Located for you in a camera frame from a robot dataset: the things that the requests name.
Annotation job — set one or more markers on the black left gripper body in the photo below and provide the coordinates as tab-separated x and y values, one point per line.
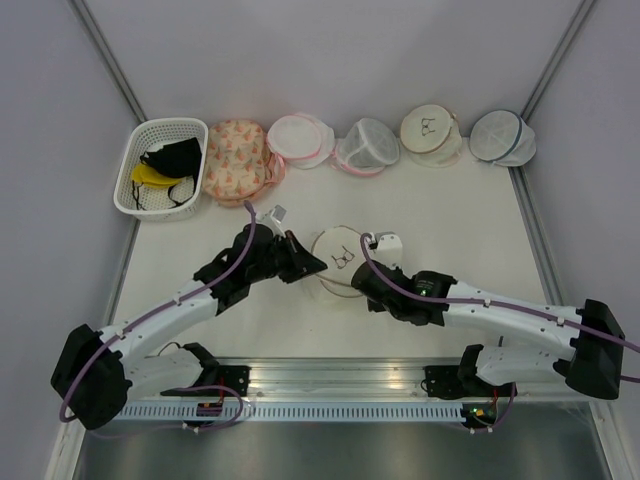
279	256

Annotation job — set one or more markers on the cream mesh laundry bag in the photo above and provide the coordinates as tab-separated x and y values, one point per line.
339	248

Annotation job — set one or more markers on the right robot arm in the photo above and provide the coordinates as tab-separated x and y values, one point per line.
581	346

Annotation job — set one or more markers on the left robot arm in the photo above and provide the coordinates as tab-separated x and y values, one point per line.
100	371

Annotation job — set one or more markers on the peach floral laundry bag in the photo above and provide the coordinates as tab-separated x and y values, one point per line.
239	163

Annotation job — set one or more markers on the white pink-trimmed laundry bag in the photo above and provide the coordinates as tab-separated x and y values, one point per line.
301	140

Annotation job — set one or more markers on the black bra in basket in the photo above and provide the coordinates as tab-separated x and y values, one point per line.
177	160

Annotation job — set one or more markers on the white mesh pink-trimmed bag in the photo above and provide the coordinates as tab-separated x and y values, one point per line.
368	148

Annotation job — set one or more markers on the white plastic laundry basket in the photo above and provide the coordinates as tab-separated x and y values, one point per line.
151	136

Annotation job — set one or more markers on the yellow bra in basket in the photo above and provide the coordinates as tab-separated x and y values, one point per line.
147	176

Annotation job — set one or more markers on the beige bag with bra logo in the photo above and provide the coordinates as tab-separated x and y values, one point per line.
430	136

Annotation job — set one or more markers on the white blue-trimmed mesh bag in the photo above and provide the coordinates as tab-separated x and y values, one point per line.
502	137

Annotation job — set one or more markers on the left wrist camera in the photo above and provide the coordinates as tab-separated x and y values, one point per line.
273	220

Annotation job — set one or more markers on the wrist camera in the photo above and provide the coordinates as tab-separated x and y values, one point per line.
386	248
273	220

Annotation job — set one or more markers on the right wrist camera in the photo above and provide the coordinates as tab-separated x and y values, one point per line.
386	248

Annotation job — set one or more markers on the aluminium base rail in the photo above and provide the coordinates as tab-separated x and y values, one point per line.
330	377

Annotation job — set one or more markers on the white slotted cable duct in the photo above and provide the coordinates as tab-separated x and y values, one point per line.
293	411

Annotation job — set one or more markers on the left corner aluminium post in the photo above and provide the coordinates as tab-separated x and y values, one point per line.
101	45

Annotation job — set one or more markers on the corner aluminium post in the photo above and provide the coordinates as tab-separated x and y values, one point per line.
560	53
101	45

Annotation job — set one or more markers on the right corner aluminium post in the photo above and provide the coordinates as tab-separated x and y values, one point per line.
560	53

